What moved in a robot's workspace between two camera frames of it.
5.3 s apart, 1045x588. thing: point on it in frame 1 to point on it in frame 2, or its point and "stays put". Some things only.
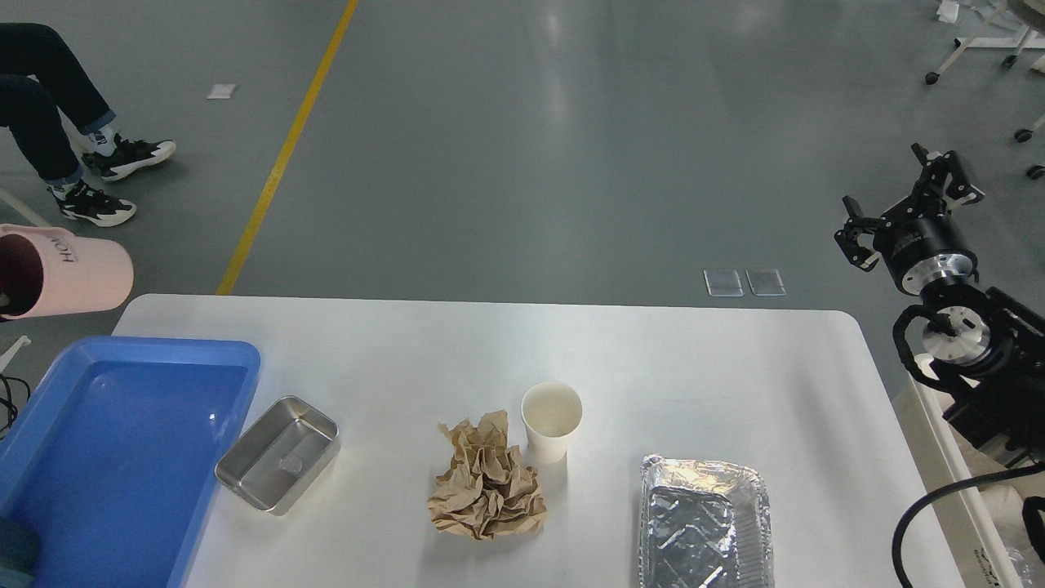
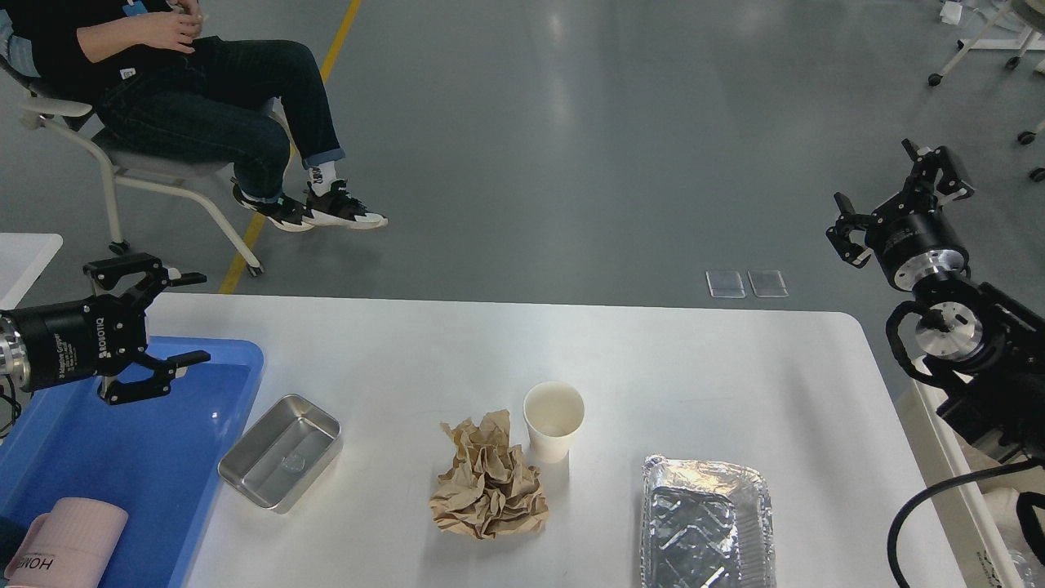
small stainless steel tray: (274, 465) stays put
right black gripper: (920, 238) stays put
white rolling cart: (1012, 24) stays put
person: (37, 74) to (161, 91)
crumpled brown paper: (489, 492) stays put
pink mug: (46, 271) to (68, 547)
